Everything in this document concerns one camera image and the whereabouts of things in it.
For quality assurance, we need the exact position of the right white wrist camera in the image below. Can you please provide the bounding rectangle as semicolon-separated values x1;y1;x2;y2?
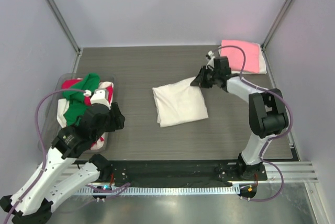
206;51;215;64

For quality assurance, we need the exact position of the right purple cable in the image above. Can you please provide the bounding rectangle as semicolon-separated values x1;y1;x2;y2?
209;46;294;203

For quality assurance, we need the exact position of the aluminium frame post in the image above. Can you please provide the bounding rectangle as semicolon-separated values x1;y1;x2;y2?
261;0;294;50
46;0;81;54

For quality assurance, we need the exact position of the white slotted cable duct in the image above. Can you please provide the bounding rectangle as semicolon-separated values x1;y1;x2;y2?
74;184;240;196

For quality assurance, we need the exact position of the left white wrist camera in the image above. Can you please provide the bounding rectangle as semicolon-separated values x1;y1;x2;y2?
83;88;110;108

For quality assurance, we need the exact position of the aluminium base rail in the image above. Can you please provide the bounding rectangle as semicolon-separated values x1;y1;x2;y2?
265;161;318;183

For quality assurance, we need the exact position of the right aluminium frame post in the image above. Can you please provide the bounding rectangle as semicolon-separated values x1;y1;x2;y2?
261;0;294;50

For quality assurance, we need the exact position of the clear plastic bin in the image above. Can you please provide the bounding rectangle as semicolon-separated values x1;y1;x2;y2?
41;73;116;154

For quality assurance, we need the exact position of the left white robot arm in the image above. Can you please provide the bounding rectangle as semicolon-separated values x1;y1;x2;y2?
1;103;125;223

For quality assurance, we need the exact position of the white and green raglan shirt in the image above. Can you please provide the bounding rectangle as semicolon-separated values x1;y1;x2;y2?
152;77;208;128

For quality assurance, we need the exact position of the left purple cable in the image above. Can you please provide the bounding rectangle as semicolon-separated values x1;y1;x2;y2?
2;89;131;224

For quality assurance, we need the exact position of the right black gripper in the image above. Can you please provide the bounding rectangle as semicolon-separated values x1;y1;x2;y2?
192;65;220;88

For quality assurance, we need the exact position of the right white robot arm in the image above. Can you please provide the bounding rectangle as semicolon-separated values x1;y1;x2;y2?
191;55;289;180

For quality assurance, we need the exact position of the left aluminium frame post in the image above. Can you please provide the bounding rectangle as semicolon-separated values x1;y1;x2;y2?
46;0;81;54

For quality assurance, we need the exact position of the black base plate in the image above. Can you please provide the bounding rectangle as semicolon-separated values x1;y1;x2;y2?
97;160;267;188

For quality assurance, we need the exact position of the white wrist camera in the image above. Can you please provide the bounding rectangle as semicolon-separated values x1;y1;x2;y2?
206;51;215;64
83;88;110;108

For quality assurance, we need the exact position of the folded white shirt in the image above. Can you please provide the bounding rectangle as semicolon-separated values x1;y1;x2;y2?
206;46;267;75

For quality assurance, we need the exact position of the purple cable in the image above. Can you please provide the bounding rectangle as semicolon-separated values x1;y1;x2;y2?
2;89;131;224
209;46;294;203

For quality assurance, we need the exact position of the folded pink shirt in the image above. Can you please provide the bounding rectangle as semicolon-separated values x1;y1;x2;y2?
220;40;261;74

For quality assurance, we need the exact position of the red green white shirt pile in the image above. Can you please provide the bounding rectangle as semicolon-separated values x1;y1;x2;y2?
57;73;116;151

